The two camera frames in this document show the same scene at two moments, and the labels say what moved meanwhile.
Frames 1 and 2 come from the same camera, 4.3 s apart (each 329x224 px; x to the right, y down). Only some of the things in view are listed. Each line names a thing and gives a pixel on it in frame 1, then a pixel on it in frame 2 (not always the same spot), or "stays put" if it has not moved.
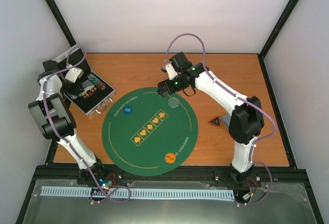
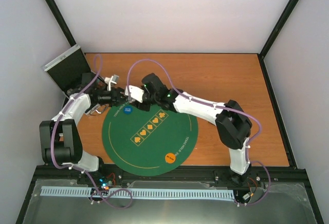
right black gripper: [170, 90] → [141, 107]
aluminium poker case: [93, 93] stays put
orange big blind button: [170, 157] stays put
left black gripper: [75, 91] → [116, 96]
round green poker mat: [148, 135] stays put
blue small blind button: [128, 110] stays put
